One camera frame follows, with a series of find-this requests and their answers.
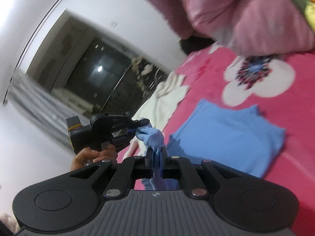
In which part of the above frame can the light blue small cloth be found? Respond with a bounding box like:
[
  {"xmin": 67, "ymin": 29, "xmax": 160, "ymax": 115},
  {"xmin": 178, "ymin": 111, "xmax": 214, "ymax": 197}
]
[{"xmin": 136, "ymin": 126, "xmax": 179, "ymax": 191}]

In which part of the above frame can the cream fleece garment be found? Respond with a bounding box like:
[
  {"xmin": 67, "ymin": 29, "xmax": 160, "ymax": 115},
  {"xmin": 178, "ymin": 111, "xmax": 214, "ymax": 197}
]
[{"xmin": 128, "ymin": 73, "xmax": 191, "ymax": 158}]

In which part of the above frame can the black curtain rod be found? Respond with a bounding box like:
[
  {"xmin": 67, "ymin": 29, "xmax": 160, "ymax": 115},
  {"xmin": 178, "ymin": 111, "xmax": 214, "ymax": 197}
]
[{"xmin": 17, "ymin": 0, "xmax": 83, "ymax": 72}]

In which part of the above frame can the grey curtain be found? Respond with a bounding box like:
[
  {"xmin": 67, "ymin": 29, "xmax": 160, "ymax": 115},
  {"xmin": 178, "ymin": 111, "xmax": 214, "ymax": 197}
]
[{"xmin": 2, "ymin": 70, "xmax": 77, "ymax": 150}]

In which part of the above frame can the pink floral blanket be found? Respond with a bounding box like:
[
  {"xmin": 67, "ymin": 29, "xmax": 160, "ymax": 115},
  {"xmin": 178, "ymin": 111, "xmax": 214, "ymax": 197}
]
[{"xmin": 134, "ymin": 37, "xmax": 315, "ymax": 236}]

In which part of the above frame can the dark window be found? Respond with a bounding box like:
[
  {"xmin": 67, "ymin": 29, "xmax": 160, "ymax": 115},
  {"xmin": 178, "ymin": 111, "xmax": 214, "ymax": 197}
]
[{"xmin": 26, "ymin": 8, "xmax": 173, "ymax": 118}]

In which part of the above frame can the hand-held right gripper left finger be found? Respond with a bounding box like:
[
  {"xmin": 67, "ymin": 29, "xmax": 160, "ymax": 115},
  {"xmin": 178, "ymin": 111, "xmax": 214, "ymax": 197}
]
[{"xmin": 69, "ymin": 147, "xmax": 154, "ymax": 198}]

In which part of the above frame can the person's left hand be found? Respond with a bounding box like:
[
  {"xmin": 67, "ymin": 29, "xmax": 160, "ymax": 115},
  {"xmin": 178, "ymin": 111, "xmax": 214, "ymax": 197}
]
[{"xmin": 69, "ymin": 143, "xmax": 119, "ymax": 172}]

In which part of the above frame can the blue t-shirt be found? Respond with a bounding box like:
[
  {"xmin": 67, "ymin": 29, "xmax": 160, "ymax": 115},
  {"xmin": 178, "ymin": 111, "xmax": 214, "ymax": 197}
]
[{"xmin": 169, "ymin": 99, "xmax": 286, "ymax": 179}]

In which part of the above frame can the heap of laundry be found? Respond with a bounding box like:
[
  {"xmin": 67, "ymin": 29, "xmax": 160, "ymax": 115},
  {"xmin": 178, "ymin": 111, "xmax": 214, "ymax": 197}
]
[{"xmin": 130, "ymin": 56, "xmax": 154, "ymax": 79}]

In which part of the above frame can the metal railing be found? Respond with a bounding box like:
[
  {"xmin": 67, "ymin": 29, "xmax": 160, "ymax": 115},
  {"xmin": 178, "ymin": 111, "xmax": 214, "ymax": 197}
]
[{"xmin": 106, "ymin": 64, "xmax": 170, "ymax": 118}]

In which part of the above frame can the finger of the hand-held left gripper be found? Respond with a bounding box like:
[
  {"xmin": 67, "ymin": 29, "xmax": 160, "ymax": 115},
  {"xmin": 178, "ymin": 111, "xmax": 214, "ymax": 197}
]
[
  {"xmin": 111, "ymin": 128, "xmax": 138, "ymax": 152},
  {"xmin": 128, "ymin": 119, "xmax": 151, "ymax": 130}
]

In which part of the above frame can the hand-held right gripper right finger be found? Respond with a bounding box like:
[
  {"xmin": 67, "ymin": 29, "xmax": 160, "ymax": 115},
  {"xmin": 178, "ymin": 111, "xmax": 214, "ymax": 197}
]
[{"xmin": 160, "ymin": 147, "xmax": 243, "ymax": 198}]

